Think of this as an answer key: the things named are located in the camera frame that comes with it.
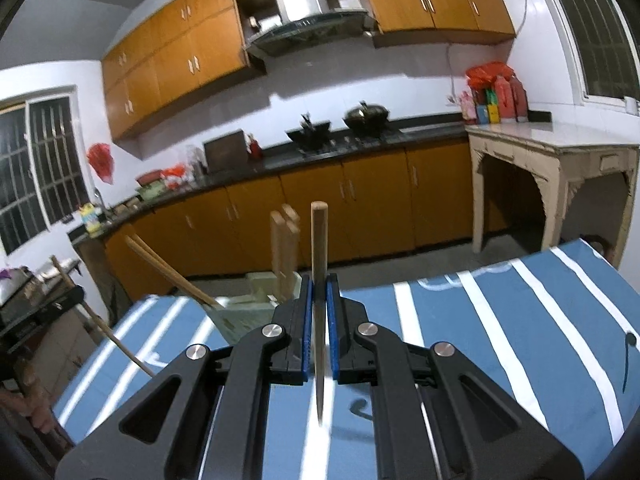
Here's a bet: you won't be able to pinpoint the black kitchen countertop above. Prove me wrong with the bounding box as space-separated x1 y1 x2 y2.
67 110 553 246

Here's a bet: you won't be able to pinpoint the black wok with lid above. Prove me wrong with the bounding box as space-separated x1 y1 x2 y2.
342 101 391 136

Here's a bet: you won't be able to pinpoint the beige carved table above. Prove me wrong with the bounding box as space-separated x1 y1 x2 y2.
465 120 640 268

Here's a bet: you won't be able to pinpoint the barred window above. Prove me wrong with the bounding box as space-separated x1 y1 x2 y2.
537 0 640 106
0 95 86 256

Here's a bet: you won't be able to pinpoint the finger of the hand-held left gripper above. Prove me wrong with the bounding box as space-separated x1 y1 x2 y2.
0 284 86 341

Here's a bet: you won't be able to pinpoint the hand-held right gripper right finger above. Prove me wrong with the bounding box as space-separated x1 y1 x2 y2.
326 272 586 480

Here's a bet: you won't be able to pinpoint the green perforated utensil holder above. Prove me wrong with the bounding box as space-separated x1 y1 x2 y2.
205 271 303 348

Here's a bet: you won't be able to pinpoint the blue white striped tablecloth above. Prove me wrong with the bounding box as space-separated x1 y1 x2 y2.
52 239 640 480

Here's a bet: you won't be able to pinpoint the colourful boxes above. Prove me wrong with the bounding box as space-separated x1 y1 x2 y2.
475 89 501 123

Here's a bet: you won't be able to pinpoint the brown cutting board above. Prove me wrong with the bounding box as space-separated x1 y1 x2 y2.
203 130 249 171

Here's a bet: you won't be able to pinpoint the red white plastic bags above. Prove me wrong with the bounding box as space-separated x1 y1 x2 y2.
162 162 194 192

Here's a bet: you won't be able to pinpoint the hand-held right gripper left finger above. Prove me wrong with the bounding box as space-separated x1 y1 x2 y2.
55 274 315 480

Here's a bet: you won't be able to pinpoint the orange base cabinets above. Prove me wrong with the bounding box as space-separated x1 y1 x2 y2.
102 137 476 301

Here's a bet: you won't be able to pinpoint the green basin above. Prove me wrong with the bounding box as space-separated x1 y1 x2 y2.
137 182 168 202

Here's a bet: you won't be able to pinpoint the orange wall cabinets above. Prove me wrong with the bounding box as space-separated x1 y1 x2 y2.
101 0 517 143

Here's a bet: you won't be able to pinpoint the hanging red plastic bag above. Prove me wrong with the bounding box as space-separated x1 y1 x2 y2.
86 142 116 183

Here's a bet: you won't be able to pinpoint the person's left hand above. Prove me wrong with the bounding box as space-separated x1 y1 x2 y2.
15 365 57 436

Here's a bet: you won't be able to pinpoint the black wok with utensils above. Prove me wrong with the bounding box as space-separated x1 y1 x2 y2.
285 112 333 148

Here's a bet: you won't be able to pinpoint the cluttered side table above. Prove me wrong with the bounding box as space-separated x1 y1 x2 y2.
0 257 101 401

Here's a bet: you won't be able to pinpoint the range hood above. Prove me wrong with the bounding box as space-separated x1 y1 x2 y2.
242 0 378 58

